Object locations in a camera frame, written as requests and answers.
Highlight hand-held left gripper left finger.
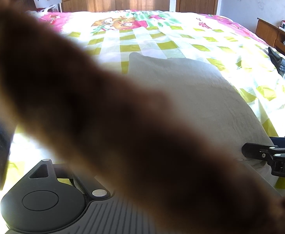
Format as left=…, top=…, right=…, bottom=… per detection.
left=29, top=159, right=108, bottom=199

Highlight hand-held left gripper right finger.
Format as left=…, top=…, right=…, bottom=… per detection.
left=234, top=158, right=283, bottom=198

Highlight white pillow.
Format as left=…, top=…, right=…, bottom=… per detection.
left=128, top=51, right=276, bottom=176

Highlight person's bare forearm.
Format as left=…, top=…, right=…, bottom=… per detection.
left=0, top=0, right=285, bottom=234

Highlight dark checked folded pants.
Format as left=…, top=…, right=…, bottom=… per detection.
left=268, top=47, right=285, bottom=78

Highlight wooden bedside cabinet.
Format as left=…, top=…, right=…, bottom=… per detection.
left=256, top=18, right=285, bottom=65

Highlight printed checked bedsheet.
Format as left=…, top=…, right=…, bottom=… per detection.
left=0, top=9, right=285, bottom=201

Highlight white plastic bag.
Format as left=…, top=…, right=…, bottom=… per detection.
left=36, top=4, right=60, bottom=13

